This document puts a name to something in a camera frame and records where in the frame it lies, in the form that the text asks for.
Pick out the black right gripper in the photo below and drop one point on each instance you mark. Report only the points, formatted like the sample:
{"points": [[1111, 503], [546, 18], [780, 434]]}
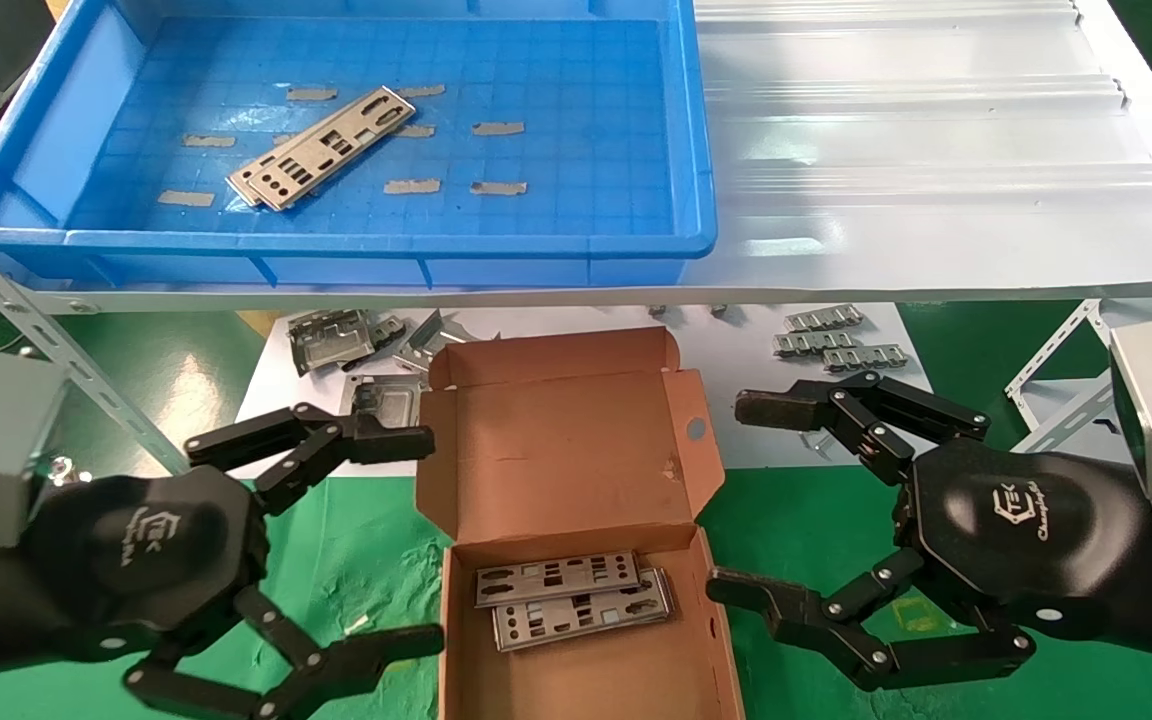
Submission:
{"points": [[1026, 530]]}

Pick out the bent silver metal plate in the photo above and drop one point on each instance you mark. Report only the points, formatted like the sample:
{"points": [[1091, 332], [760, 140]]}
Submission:
{"points": [[431, 340]]}

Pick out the small slotted metal strip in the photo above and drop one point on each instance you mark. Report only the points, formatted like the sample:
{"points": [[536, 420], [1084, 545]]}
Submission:
{"points": [[816, 343], [823, 318], [866, 357]]}

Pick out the silver metal IO shield plate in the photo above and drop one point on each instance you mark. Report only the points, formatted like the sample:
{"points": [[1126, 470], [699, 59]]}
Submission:
{"points": [[536, 590], [658, 592], [241, 180]]}

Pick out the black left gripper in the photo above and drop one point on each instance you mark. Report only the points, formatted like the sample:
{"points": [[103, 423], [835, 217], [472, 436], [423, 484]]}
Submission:
{"points": [[146, 560]]}

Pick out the metal plates stack in bin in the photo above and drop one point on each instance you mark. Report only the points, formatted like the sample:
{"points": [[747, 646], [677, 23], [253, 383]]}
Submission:
{"points": [[344, 138]]}

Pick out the white ribbed metal shelf panel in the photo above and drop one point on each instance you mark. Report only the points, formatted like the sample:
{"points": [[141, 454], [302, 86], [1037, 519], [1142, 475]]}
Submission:
{"points": [[936, 200]]}

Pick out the blue plastic tray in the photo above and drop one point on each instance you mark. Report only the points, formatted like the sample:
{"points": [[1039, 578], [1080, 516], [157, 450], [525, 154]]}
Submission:
{"points": [[586, 200]]}

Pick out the grey masking tape strip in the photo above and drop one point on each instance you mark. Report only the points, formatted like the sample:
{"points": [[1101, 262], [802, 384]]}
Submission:
{"points": [[209, 141], [497, 128], [411, 186], [497, 188], [311, 94], [428, 91], [421, 130], [185, 198]]}

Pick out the grey stamped metal bracket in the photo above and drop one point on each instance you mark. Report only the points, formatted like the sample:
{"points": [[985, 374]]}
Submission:
{"points": [[329, 340]]}

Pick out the silver metal washer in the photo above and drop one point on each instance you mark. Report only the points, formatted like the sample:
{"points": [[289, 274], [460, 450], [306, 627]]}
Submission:
{"points": [[63, 467]]}

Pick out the white perforated angle bracket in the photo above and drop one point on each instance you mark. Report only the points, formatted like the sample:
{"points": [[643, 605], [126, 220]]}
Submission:
{"points": [[1051, 350], [1071, 412]]}

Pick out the bright green plastic mat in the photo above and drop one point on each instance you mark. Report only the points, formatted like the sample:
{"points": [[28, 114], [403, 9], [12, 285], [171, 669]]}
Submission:
{"points": [[356, 540]]}

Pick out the grey stamped metal frame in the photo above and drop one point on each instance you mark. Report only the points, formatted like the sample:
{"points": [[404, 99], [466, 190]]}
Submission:
{"points": [[386, 395]]}

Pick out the grey perforated steel shelf brace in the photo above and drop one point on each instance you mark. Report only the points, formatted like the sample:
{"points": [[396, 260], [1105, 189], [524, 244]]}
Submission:
{"points": [[46, 335]]}

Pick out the small grey metal bracket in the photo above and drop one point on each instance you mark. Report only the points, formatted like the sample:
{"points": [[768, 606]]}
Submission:
{"points": [[391, 330]]}

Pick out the brown cardboard box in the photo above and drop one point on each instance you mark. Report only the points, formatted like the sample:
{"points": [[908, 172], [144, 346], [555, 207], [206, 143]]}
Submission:
{"points": [[556, 450]]}

